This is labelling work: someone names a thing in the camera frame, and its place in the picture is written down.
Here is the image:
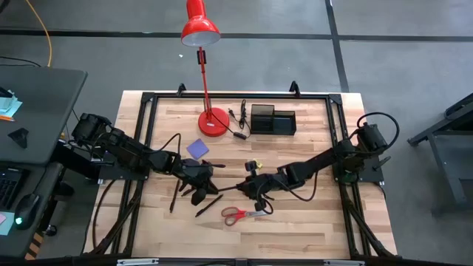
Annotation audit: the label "black pen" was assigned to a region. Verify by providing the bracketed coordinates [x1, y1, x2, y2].
[194, 194, 225, 218]

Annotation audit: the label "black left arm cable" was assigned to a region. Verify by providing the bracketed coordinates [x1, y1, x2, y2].
[146, 132, 183, 156]

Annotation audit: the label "teal paper stack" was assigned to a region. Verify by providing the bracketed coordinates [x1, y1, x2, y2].
[0, 86, 24, 119]

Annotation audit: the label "grey side desk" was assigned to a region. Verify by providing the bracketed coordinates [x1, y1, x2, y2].
[0, 65, 89, 166]

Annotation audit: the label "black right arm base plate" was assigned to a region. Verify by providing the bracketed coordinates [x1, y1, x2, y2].
[331, 153, 386, 185]

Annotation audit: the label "silver metal bracket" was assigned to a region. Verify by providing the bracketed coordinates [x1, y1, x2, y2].
[116, 258, 160, 266]
[323, 259, 366, 266]

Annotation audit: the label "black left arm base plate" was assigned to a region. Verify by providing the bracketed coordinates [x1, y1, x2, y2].
[96, 161, 152, 183]

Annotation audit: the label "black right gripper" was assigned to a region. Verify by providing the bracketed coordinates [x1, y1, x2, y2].
[236, 160, 287, 212]

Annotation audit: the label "pink and teal notes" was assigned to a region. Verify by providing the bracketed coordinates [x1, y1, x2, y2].
[0, 211, 16, 236]

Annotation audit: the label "dark metal cart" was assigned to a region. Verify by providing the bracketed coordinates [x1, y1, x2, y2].
[407, 92, 473, 215]

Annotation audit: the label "purple sticky note pad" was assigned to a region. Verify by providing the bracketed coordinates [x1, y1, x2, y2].
[186, 138, 211, 161]

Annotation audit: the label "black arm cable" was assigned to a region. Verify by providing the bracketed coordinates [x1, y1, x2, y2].
[355, 111, 401, 151]
[146, 132, 183, 156]

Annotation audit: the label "black lamp power cable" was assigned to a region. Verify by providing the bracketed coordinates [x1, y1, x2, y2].
[212, 98, 249, 141]

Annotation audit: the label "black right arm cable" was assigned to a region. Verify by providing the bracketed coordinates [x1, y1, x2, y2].
[355, 111, 401, 151]

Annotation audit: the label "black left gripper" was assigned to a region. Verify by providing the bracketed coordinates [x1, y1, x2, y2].
[171, 153, 220, 206]

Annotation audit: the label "yellow cable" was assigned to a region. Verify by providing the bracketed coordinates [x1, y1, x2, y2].
[24, 0, 53, 68]

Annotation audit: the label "black triangular bracket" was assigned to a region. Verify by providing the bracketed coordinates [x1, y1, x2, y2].
[7, 127, 30, 150]

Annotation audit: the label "black mesh desk organizer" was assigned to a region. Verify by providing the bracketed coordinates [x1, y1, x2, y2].
[250, 103, 298, 137]

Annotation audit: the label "black computer mouse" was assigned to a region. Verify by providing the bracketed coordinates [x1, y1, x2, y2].
[13, 193, 41, 231]

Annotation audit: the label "red-handled scissors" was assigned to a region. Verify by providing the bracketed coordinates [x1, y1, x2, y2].
[220, 205, 270, 227]

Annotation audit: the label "black keyboard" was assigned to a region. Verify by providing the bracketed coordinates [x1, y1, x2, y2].
[0, 168, 24, 211]

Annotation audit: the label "dark computer desk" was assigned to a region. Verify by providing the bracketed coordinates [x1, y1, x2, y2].
[0, 161, 64, 259]

